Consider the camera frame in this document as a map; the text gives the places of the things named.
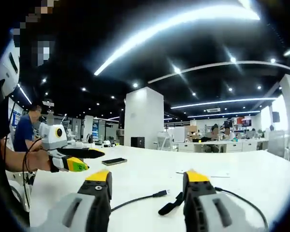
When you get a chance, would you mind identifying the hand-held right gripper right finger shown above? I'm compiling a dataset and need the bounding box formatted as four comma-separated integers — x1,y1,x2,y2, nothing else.
183,169,270,232

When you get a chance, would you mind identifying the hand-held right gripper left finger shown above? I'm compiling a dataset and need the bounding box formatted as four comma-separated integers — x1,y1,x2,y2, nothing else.
30,169,113,232

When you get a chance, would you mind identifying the black Velcro strap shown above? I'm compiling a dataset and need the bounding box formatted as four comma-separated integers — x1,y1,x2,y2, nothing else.
158,192,184,216

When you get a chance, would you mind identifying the black charging cable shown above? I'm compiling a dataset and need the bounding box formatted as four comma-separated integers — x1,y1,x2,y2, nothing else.
110,187,269,229

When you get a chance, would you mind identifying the white desk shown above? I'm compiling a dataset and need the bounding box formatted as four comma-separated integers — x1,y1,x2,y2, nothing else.
4,144,290,232

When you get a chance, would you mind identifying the person's left hand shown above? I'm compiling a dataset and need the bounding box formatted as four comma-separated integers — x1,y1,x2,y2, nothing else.
26,149,53,173

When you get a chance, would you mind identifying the black wristband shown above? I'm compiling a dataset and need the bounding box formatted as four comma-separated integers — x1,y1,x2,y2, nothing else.
23,149,31,173

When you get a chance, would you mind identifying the black smartphone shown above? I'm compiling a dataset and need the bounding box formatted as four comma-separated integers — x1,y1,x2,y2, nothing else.
101,158,128,166

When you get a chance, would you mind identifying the black box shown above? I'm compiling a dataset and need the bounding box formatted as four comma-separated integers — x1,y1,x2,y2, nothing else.
130,136,145,148

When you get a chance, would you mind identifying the white office cabinet row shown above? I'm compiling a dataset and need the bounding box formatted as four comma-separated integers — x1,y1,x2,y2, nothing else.
173,139,269,153

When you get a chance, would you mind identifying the white square pillar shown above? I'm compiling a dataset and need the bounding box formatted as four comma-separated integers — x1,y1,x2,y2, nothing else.
124,86,165,150

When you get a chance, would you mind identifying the white worn device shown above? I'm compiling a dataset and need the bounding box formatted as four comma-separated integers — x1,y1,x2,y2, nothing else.
0,38,21,97

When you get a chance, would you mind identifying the thin black device cable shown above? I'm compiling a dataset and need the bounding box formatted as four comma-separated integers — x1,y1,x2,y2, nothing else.
23,137,44,213

